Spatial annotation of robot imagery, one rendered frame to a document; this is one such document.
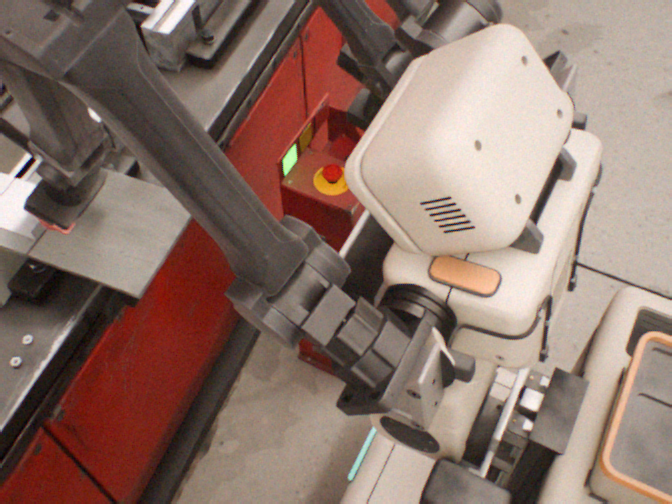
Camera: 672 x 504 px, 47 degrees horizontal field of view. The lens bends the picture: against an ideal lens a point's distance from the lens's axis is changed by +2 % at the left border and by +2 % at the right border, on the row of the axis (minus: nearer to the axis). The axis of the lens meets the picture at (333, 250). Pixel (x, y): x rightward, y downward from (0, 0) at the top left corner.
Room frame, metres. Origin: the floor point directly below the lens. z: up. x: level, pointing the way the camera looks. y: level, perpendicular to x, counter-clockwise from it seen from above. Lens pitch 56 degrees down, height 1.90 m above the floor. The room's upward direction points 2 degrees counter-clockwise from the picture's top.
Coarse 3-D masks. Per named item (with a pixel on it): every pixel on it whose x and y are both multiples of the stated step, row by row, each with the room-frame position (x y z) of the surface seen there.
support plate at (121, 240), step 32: (128, 192) 0.73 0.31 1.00; (160, 192) 0.72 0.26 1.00; (96, 224) 0.67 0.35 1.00; (128, 224) 0.67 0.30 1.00; (160, 224) 0.66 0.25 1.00; (32, 256) 0.62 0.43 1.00; (64, 256) 0.61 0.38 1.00; (96, 256) 0.61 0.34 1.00; (128, 256) 0.61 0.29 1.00; (160, 256) 0.61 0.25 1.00; (128, 288) 0.55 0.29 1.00
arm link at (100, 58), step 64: (0, 0) 0.41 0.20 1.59; (64, 0) 0.41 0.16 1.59; (128, 0) 0.42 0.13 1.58; (64, 64) 0.37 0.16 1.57; (128, 64) 0.40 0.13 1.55; (128, 128) 0.38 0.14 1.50; (192, 128) 0.40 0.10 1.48; (192, 192) 0.38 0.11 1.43; (256, 256) 0.38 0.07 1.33; (320, 256) 0.41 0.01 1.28; (256, 320) 0.36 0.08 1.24
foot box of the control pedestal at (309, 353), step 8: (304, 344) 0.92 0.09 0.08; (312, 344) 0.91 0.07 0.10; (304, 352) 0.92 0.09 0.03; (312, 352) 0.91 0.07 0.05; (320, 352) 0.89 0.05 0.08; (304, 360) 0.91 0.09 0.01; (312, 360) 0.90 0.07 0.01; (320, 360) 0.90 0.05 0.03; (328, 360) 0.88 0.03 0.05; (320, 368) 0.88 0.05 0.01; (328, 368) 0.88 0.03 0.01; (336, 376) 0.86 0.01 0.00
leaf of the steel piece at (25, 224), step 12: (12, 192) 0.73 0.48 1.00; (24, 192) 0.73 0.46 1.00; (0, 204) 0.71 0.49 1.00; (12, 204) 0.71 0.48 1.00; (0, 216) 0.69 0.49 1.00; (12, 216) 0.69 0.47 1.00; (24, 216) 0.69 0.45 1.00; (12, 228) 0.66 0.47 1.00; (24, 228) 0.66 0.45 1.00; (36, 228) 0.65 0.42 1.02
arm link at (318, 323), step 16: (304, 272) 0.40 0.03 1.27; (288, 288) 0.38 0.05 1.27; (304, 288) 0.38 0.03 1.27; (320, 288) 0.39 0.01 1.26; (336, 288) 0.38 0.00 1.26; (272, 304) 0.37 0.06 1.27; (288, 304) 0.37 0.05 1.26; (304, 304) 0.37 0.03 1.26; (320, 304) 0.37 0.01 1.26; (336, 304) 0.37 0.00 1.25; (352, 304) 0.37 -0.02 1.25; (304, 320) 0.35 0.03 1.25; (320, 320) 0.35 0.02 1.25; (336, 320) 0.36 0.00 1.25; (304, 336) 0.36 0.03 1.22; (320, 336) 0.34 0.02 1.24
